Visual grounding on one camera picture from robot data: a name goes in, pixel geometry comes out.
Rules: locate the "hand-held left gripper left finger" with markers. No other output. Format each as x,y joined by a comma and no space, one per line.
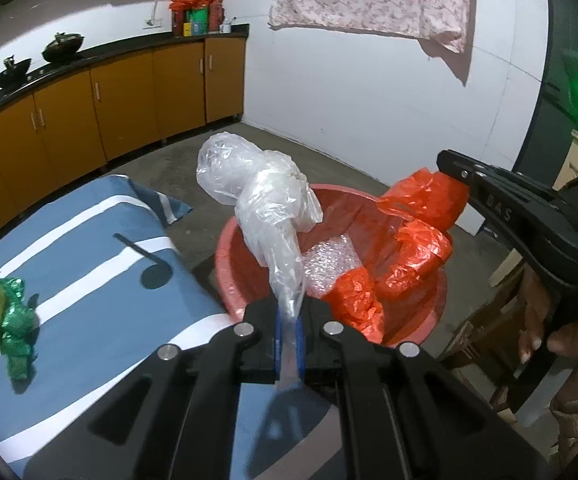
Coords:
280,332

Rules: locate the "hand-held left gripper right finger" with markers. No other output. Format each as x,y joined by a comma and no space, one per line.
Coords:
301,360

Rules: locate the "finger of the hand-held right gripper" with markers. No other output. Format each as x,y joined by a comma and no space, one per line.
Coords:
474,175

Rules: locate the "red plastic bag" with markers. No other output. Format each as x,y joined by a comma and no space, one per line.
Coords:
359,305
419,210

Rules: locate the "large clear bubble wrap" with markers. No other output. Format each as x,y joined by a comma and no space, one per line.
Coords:
326,262

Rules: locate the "white translucent plastic bag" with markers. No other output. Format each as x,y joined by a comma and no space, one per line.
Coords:
264,205

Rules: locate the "red plastic basin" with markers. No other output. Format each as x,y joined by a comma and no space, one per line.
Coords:
419,305

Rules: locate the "person's right hand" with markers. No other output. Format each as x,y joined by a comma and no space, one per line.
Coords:
533,325

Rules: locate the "blue music note tablecloth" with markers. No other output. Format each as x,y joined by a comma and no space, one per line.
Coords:
79,260

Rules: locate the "dark green foil wrapper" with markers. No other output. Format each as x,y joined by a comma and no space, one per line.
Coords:
16,327

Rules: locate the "wooden base cabinets black countertop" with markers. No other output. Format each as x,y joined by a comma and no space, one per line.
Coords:
119,95

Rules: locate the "white cup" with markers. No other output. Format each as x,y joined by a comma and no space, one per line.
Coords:
226,28

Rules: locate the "red box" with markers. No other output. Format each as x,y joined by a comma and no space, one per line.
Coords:
216,17

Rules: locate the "green yellow canister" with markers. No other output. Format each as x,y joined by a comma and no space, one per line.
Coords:
195,22

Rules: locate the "black wok with lid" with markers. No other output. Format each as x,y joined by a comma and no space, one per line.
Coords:
64,49

